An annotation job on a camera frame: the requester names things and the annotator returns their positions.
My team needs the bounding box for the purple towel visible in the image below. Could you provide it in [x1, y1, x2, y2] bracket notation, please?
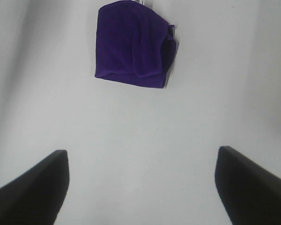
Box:
[95, 0, 177, 89]

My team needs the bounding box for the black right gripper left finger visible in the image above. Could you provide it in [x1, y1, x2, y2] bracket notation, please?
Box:
[0, 150, 69, 225]

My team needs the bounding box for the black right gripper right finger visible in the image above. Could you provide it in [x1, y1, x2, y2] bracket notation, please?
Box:
[214, 146, 281, 225]

